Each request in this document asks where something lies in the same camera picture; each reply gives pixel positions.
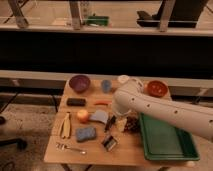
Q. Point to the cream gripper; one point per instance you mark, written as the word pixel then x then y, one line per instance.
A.
pixel 121 124

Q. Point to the blue sponge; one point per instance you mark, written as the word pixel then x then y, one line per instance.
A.
pixel 86 133

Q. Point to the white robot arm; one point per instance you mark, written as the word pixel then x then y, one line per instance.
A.
pixel 191 118

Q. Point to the red bowl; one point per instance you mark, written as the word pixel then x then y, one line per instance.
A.
pixel 157 88

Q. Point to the purple bowl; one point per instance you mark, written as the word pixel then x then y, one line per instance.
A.
pixel 79 83

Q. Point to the dark grape bunch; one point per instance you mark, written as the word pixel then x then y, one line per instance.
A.
pixel 132 124

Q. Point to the grey blue cloth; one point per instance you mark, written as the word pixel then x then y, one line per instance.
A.
pixel 100 116

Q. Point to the orange carrot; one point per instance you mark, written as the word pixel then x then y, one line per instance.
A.
pixel 103 102

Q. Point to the orange apple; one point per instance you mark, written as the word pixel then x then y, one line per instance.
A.
pixel 83 116

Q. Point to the blue cup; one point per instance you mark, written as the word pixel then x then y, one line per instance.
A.
pixel 106 86

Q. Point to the white cup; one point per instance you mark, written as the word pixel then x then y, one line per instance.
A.
pixel 123 79

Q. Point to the green plastic tray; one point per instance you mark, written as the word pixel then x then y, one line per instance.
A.
pixel 163 142

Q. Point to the black rectangular block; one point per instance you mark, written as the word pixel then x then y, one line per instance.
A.
pixel 76 102

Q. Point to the yellow banana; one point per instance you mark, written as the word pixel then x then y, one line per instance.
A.
pixel 65 127

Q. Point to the black office chair base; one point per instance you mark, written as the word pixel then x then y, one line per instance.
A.
pixel 21 144

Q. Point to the green box on shelf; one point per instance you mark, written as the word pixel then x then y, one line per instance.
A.
pixel 97 20

